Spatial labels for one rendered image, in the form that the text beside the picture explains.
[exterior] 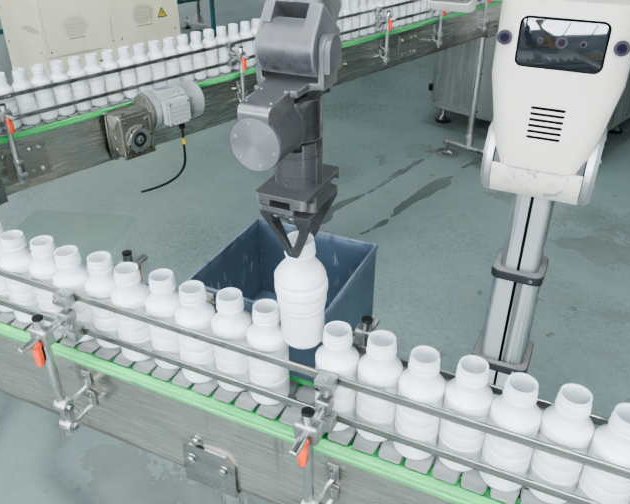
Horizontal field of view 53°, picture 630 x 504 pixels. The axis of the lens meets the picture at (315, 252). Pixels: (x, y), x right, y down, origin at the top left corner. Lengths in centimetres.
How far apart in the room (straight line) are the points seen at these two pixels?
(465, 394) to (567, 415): 12
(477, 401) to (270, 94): 44
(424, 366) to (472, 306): 213
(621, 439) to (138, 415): 72
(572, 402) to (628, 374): 194
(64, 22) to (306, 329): 402
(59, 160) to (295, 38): 160
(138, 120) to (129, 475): 115
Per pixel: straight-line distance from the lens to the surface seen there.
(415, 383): 82
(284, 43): 68
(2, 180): 213
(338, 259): 150
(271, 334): 89
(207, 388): 101
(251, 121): 64
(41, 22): 464
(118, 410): 115
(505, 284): 145
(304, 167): 72
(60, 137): 219
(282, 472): 101
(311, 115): 70
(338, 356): 85
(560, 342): 283
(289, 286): 80
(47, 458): 239
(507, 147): 127
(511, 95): 124
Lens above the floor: 169
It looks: 32 degrees down
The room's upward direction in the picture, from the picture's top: straight up
